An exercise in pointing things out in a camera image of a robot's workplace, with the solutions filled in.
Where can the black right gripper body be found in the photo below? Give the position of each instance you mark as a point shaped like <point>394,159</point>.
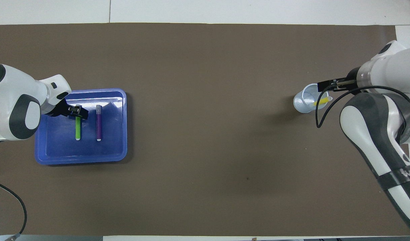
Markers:
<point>354,78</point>

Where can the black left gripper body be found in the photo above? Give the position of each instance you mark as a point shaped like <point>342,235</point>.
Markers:
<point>59,110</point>

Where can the green marker pen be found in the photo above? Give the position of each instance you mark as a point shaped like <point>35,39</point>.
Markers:
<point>78,129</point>

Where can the yellow marker pen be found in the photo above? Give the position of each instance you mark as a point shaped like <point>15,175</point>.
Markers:
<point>322,101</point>

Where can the purple marker pen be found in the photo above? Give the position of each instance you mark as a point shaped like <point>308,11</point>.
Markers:
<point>99,125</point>

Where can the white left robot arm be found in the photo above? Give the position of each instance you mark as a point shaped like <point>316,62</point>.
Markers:
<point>10,100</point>

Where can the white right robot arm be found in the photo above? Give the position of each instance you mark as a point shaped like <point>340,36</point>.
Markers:
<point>369,134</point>

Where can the translucent plastic cup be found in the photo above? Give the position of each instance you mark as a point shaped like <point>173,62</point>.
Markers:
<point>303,102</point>

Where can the blue plastic tray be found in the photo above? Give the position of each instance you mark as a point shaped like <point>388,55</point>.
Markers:
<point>84,150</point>

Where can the brown table mat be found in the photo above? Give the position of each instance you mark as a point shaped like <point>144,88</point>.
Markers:
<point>205,167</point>

